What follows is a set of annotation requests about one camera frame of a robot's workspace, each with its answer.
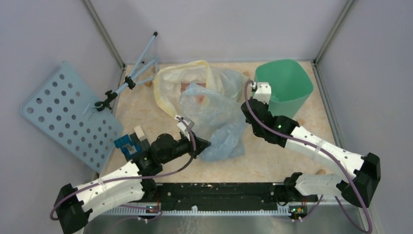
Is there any green plastic trash bin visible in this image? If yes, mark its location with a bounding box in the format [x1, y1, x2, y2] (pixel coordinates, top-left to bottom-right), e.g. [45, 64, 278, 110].
[255, 59, 314, 118]

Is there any light blue perforated board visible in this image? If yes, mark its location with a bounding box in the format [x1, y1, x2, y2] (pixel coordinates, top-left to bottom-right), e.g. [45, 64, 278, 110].
[20, 61, 123, 173]

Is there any wooden block left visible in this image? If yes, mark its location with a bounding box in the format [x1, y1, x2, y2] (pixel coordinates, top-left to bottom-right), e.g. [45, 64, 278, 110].
[131, 125, 150, 145]

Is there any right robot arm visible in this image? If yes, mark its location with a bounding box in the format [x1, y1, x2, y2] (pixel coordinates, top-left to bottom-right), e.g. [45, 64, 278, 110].
[241, 98, 381, 207]

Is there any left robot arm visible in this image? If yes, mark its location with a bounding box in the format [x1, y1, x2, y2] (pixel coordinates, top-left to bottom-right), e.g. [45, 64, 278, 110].
[49, 133, 211, 234]

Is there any blue clamp block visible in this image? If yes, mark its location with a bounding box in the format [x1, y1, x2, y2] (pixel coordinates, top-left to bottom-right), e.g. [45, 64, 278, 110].
[114, 134, 141, 161]

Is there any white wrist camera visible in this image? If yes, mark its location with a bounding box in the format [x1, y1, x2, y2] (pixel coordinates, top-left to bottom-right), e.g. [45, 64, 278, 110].
[175, 116, 195, 134]
[251, 82, 272, 104]

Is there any small wooden block near tripod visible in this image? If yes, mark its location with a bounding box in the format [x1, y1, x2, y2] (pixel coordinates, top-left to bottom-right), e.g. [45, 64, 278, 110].
[144, 80, 153, 87]

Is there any pink bag inside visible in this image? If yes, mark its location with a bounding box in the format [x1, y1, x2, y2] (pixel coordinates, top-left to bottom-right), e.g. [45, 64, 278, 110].
[180, 82, 206, 104]

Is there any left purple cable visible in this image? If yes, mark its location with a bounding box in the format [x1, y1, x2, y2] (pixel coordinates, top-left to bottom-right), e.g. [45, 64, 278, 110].
[49, 117, 197, 222]

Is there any light blue plastic bag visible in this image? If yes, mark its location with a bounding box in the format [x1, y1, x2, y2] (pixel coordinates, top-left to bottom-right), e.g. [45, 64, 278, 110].
[179, 88, 247, 162]

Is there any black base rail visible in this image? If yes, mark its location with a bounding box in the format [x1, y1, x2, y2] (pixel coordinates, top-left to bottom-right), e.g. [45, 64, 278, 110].
[141, 182, 319, 212]

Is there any light blue tripod stand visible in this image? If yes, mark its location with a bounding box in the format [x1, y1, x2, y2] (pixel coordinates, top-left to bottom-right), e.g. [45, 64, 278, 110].
[94, 31, 159, 112]

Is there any translucent white yellow trash bag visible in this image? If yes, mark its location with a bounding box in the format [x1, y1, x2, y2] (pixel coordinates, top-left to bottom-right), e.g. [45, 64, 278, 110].
[153, 60, 248, 117]

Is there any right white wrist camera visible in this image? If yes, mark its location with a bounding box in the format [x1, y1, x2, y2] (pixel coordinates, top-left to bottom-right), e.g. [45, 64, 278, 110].
[251, 82, 272, 104]

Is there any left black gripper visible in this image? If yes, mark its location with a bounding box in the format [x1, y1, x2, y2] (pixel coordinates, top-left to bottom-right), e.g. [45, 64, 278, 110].
[161, 131, 211, 164]

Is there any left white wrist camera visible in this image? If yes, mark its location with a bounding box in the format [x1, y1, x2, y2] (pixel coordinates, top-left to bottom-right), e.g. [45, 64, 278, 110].
[175, 116, 195, 134]

